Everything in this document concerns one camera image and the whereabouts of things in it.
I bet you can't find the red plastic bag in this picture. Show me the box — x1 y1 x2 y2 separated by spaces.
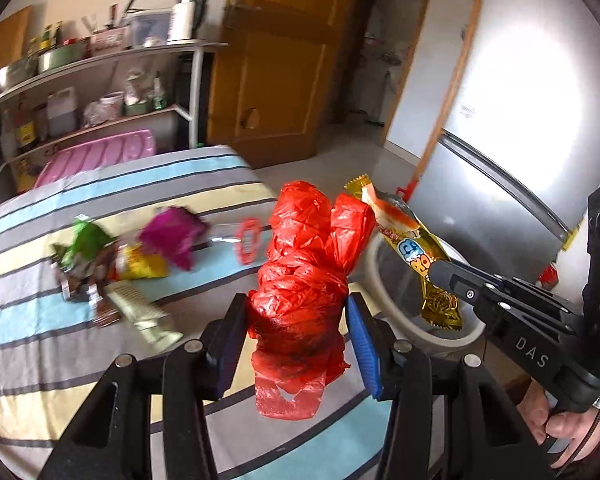
248 181 376 420

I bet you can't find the yellow snack wrapper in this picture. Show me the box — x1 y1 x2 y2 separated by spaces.
344 174 463 332

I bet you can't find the clear cup red lid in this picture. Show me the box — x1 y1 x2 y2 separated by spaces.
208 218 265 266

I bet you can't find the green snack wrapper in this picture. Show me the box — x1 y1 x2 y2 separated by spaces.
52 214 116 273

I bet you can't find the right hand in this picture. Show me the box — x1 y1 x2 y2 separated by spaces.
517 380 598 469

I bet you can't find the beige paper wrapper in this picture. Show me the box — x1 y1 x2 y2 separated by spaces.
105 281 183 352

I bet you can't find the magenta snack bag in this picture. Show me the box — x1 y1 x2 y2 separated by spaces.
138 206 209 271

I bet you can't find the dark brown foil wrapper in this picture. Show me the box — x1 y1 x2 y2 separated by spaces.
50 261 122 328

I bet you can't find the silver refrigerator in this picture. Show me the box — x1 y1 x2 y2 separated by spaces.
408 0 600 282

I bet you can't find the striped tablecloth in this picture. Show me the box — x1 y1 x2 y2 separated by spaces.
0 148 389 479

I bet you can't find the pink plastic lid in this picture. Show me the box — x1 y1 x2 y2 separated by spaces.
34 129 156 188

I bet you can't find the white metal shelf rack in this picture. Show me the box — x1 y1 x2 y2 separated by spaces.
0 39 224 203

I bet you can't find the white oil jug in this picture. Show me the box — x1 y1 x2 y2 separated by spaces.
46 87 78 138

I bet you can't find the red-capped sauce bottle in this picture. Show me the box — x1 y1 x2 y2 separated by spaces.
16 93 38 153

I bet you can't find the pink utensil basket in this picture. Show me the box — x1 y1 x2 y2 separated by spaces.
91 26 131 56

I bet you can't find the clear plastic storage box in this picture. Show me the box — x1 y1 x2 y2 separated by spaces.
129 9 172 49

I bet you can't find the brown wooden door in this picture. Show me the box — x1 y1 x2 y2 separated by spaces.
208 0 354 168

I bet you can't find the white electric kettle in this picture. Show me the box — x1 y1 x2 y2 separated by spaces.
168 0 207 44

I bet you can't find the green enamel pot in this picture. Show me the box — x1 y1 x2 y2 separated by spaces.
38 42 86 74

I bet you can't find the steel mixing bowl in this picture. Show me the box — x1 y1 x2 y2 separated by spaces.
0 55 38 92

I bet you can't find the wooden cutting board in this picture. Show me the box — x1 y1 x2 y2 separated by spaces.
0 6 33 69

